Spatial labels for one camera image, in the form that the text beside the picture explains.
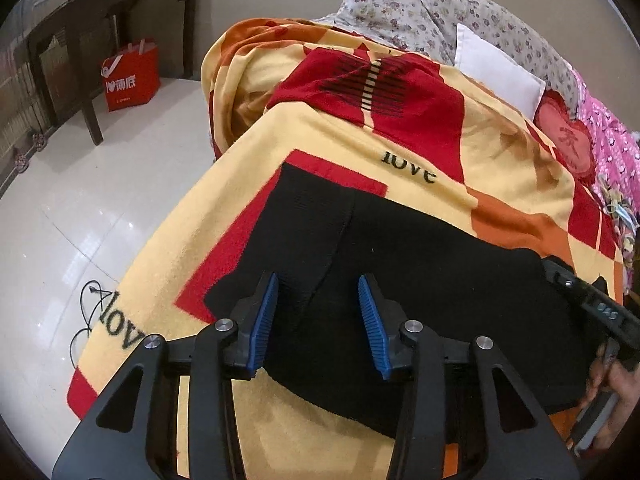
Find red heart cushion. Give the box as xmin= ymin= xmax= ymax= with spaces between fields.
xmin=532 ymin=90 xmax=599 ymax=184

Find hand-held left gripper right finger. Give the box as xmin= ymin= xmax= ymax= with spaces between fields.
xmin=356 ymin=272 xmax=581 ymax=480

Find dark wooden table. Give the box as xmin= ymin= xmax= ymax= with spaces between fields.
xmin=25 ymin=0 xmax=201 ymax=147

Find person's right hand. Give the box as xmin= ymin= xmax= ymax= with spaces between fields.
xmin=580 ymin=352 xmax=640 ymax=443

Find pile of colourful cloths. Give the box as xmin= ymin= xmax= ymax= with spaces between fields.
xmin=597 ymin=180 xmax=640 ymax=267

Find printed red yellow blanket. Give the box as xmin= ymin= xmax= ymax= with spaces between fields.
xmin=66 ymin=19 xmax=632 ymax=480

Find pink printed quilt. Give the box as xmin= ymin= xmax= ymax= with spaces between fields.
xmin=570 ymin=67 xmax=640 ymax=211

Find white pillow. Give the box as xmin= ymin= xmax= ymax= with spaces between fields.
xmin=454 ymin=23 xmax=547 ymax=116

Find floral pillow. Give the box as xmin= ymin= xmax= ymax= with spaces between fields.
xmin=417 ymin=0 xmax=587 ymax=107
xmin=314 ymin=0 xmax=451 ymax=63

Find red shopping bag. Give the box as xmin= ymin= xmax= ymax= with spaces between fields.
xmin=101 ymin=37 xmax=162 ymax=113

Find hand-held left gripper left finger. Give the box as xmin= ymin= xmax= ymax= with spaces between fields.
xmin=51 ymin=271 xmax=281 ymax=480

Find black pants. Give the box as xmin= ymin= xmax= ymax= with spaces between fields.
xmin=202 ymin=162 xmax=608 ymax=441

